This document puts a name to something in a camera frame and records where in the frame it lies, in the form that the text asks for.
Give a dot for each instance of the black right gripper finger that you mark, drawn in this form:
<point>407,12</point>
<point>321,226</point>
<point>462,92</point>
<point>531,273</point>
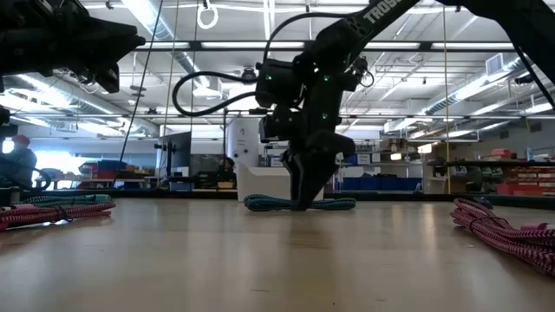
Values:
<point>295,173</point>
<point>318,180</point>

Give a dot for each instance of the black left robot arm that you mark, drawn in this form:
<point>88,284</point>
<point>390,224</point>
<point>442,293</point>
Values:
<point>30,34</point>

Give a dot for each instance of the white plastic bin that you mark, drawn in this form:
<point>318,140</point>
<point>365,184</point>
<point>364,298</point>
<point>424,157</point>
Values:
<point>264,184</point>

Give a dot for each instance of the white cylindrical tank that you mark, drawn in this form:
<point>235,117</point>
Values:
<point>243,141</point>

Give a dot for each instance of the blue storage bins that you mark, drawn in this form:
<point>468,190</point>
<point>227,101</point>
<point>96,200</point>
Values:
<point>381,183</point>

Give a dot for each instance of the person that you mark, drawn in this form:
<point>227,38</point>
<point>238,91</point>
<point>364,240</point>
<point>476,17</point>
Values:
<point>21,162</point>
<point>226,170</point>

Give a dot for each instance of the yellow vertical pole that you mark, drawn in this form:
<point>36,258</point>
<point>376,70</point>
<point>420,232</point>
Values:
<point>445,104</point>

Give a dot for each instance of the dark computer monitor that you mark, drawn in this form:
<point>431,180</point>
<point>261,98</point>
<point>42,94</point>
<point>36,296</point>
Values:
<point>174,151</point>

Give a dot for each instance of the shelf with red boxes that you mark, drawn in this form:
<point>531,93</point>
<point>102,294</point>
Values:
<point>526,175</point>

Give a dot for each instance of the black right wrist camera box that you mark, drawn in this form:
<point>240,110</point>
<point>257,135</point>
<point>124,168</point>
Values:
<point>279,84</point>

